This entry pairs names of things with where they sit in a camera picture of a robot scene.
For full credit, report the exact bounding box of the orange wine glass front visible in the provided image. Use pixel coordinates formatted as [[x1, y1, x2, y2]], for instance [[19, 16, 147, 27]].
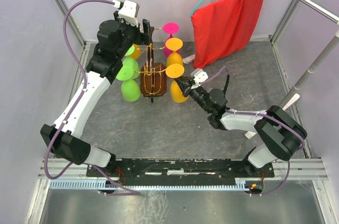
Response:
[[165, 38, 183, 67]]

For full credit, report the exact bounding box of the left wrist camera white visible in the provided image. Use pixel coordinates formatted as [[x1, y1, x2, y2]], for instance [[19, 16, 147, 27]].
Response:
[[112, 0, 139, 26]]

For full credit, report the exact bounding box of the red cloth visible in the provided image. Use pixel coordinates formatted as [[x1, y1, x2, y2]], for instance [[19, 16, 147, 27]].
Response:
[[191, 0, 264, 68]]

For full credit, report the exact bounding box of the metal clothes rail stand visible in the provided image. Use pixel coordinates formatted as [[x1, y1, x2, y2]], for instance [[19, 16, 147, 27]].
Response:
[[244, 0, 339, 139]]

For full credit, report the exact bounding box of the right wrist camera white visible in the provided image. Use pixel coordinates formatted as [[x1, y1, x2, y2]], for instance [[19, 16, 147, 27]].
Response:
[[191, 68, 209, 89]]

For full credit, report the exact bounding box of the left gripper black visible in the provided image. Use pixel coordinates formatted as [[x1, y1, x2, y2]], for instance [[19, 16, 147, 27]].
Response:
[[114, 11, 154, 58]]

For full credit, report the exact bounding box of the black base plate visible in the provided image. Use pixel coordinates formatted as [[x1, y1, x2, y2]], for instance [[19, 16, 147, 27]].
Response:
[[103, 158, 274, 186]]

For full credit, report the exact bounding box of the orange wine glass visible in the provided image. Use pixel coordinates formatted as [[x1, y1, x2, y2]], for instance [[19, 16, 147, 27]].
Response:
[[165, 38, 183, 67], [129, 44, 141, 59], [166, 64, 188, 103]]

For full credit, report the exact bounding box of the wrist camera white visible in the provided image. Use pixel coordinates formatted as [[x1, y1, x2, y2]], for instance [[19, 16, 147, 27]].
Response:
[[112, 0, 139, 26], [191, 68, 209, 89]]

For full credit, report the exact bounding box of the magenta wine glass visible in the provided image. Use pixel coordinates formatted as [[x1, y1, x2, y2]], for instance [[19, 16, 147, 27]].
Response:
[[163, 22, 180, 58]]

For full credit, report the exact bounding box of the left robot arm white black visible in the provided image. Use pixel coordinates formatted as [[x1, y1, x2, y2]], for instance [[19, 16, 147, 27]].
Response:
[[40, 18, 153, 176]]

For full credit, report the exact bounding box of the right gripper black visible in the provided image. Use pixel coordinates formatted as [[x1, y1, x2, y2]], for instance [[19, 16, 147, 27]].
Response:
[[173, 75, 211, 114]]

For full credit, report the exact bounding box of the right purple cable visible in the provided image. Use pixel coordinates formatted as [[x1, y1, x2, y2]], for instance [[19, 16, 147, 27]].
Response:
[[202, 66, 306, 196]]

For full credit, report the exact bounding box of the green wine glass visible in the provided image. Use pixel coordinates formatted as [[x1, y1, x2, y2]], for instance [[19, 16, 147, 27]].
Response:
[[123, 45, 140, 79], [116, 66, 141, 102]]

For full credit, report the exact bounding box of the white cable duct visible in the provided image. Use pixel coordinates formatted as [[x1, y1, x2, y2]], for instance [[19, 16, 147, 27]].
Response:
[[50, 176, 264, 192]]

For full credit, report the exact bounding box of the gold wine glass rack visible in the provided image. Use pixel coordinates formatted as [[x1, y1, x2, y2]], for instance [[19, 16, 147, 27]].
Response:
[[138, 42, 167, 103]]

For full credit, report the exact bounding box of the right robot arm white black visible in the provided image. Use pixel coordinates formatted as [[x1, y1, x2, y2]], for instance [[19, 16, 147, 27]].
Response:
[[175, 75, 307, 177]]

